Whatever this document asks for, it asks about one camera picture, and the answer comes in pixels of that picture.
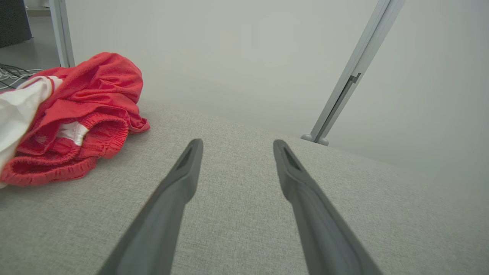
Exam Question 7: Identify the grey partition joint post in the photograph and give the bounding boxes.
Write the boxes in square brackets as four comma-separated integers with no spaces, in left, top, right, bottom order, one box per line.
[301,0,406,146]

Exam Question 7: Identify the grey metal frame post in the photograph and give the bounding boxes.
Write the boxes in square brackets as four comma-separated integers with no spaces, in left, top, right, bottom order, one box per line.
[49,0,75,68]

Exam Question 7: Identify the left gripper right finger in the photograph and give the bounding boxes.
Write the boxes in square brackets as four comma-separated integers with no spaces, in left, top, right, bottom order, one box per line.
[274,139,384,275]

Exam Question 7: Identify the black floor cable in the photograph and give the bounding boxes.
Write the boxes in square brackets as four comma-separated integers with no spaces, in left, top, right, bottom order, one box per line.
[0,63,27,91]

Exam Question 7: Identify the red shorts with elastic waistband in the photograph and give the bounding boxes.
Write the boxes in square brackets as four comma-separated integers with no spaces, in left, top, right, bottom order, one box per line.
[0,52,150,188]

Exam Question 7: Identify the bundle of floor cables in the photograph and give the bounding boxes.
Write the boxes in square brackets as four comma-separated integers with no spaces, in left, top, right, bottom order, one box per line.
[0,68,43,89]

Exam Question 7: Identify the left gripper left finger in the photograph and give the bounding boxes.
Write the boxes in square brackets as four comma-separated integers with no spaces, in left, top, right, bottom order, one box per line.
[97,139,204,275]

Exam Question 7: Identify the dark grey cabinet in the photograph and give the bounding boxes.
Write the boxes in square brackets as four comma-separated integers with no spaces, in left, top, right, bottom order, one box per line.
[0,0,32,48]

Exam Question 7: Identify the red jersey with white trim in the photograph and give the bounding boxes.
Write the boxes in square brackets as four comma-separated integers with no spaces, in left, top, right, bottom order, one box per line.
[0,76,63,189]

